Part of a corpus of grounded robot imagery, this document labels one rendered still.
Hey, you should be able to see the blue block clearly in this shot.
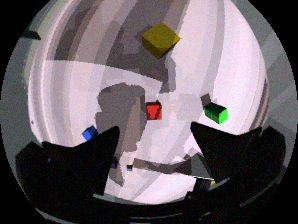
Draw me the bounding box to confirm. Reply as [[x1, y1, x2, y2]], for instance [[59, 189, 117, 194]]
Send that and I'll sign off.
[[82, 125, 98, 141]]

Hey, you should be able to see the olive yellow block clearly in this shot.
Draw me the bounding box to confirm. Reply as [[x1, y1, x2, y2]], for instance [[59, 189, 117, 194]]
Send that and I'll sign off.
[[142, 22, 181, 60]]

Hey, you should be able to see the red block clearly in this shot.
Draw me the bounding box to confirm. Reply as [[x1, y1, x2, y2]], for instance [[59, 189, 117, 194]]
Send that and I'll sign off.
[[146, 101, 162, 120]]

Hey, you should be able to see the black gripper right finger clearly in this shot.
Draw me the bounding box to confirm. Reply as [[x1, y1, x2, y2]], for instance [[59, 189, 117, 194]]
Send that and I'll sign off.
[[190, 121, 262, 184]]

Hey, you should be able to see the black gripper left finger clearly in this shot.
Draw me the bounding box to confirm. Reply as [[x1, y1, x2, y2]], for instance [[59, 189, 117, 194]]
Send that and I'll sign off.
[[41, 125, 120, 196]]

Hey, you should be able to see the green block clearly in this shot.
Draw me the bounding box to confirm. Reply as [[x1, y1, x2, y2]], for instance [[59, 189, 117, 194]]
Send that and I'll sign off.
[[212, 104, 227, 125]]

